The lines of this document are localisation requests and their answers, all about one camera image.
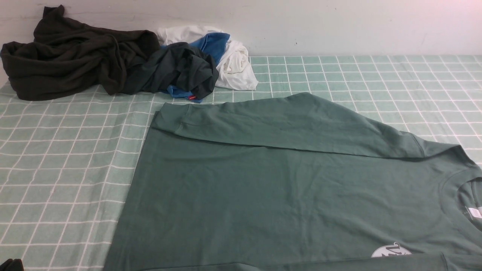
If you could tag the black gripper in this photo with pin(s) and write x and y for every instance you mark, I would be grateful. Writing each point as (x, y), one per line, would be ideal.
(12, 265)

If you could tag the green long-sleeved shirt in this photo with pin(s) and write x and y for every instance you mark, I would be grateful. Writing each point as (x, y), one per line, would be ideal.
(295, 184)

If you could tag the green checkered tablecloth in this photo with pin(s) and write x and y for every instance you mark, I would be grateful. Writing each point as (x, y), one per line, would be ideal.
(67, 164)

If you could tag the dark brown crumpled garment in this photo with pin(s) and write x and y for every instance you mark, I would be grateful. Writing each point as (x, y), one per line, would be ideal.
(68, 57)

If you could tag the dark green crumpled garment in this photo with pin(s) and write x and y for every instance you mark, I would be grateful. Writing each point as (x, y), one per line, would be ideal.
(178, 65)

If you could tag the white garment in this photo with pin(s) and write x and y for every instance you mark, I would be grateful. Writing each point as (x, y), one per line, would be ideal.
(235, 70)

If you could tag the blue garment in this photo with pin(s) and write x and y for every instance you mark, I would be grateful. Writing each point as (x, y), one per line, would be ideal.
(213, 44)

